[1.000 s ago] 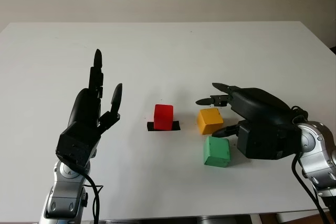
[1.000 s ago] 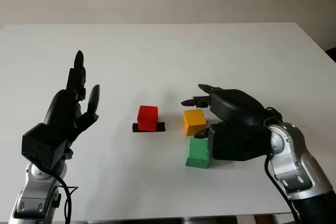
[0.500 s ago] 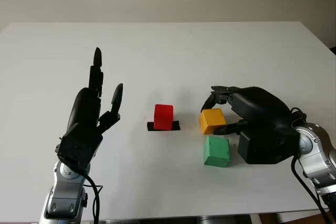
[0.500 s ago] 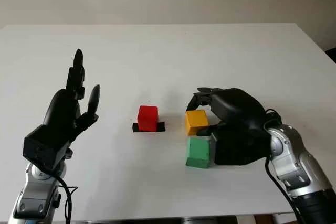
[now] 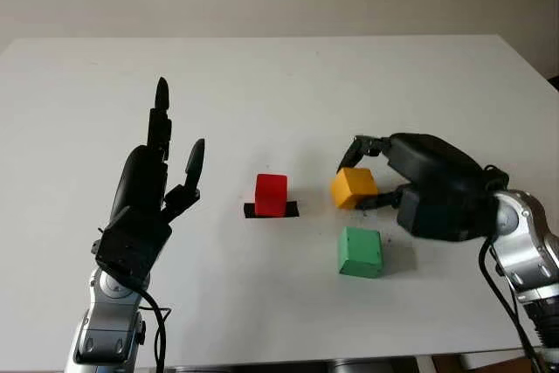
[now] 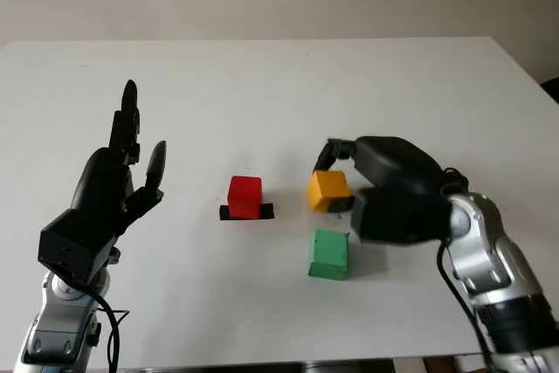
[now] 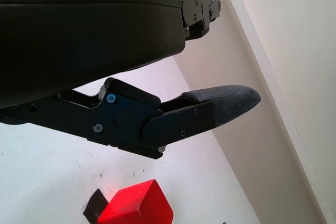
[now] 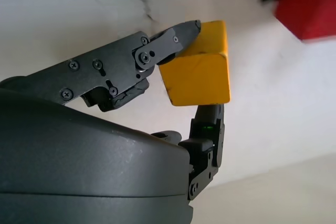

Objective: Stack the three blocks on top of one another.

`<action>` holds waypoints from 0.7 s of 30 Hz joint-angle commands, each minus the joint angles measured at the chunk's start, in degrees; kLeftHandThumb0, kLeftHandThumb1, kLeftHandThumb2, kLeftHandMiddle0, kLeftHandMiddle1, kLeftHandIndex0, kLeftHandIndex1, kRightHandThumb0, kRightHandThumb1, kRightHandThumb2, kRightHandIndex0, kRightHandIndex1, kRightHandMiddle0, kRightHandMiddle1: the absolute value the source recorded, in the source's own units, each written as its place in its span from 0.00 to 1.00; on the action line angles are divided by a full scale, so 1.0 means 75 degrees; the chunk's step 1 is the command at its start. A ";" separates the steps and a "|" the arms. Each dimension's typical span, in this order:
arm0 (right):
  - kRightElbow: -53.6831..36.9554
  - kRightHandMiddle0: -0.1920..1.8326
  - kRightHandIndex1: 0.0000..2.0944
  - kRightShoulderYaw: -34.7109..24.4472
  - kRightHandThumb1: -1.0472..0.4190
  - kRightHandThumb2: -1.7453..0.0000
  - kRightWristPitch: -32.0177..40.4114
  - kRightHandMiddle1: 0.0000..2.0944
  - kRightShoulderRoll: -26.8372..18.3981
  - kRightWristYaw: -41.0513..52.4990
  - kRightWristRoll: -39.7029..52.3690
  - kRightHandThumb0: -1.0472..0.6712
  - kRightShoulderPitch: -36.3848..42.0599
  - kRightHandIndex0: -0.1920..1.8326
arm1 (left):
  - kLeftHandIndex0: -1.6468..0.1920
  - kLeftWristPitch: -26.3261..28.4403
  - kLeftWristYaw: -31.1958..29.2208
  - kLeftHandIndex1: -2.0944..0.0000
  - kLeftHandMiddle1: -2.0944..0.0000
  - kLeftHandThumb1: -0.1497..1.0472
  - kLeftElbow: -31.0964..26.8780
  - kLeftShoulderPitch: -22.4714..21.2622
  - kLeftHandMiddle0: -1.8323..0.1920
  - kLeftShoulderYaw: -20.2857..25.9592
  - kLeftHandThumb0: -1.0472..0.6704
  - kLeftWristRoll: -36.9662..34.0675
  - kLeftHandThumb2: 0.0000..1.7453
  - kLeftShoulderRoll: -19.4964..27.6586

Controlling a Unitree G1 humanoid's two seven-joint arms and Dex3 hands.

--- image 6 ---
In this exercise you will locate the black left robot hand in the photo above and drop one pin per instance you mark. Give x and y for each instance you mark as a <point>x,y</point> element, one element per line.
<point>102,185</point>

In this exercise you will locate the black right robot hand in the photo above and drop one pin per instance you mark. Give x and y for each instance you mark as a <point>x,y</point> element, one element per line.
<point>402,163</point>

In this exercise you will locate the yellow wooden block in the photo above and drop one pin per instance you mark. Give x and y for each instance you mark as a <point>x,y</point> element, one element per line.
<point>329,187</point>

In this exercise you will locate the green wooden block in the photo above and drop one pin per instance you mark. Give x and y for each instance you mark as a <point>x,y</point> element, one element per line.
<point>327,255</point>

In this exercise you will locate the red wooden block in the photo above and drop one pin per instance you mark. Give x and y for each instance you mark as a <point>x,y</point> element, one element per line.
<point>244,196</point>

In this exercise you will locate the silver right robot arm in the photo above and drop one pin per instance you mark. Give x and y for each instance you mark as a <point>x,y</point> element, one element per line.
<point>493,259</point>

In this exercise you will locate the black tape strip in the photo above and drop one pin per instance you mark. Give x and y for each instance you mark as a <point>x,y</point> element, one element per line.
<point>267,212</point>

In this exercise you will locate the dark furniture piece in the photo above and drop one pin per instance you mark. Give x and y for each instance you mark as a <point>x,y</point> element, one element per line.
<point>551,91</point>

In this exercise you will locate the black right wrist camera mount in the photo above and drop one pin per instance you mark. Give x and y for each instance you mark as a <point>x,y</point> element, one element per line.
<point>402,218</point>

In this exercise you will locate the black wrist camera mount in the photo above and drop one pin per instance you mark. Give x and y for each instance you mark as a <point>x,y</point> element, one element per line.
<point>74,246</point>
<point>402,218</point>

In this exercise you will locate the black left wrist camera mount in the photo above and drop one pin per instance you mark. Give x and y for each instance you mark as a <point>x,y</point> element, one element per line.
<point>74,246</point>

